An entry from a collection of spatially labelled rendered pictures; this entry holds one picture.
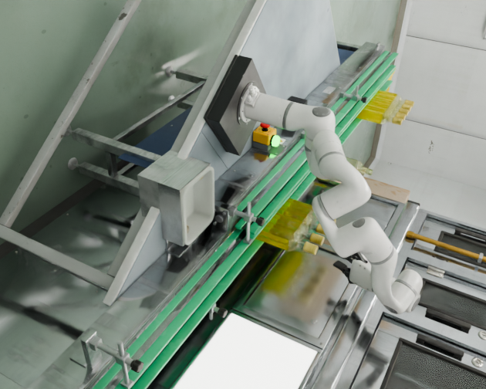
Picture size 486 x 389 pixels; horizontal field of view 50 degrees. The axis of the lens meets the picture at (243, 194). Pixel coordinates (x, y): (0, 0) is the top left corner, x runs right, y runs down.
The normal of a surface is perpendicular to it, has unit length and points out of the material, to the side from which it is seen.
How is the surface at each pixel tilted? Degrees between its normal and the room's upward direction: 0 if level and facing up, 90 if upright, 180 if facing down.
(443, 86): 90
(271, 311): 90
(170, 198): 90
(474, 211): 90
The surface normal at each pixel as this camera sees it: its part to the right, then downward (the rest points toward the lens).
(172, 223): -0.49, 0.51
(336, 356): 0.03, -0.81
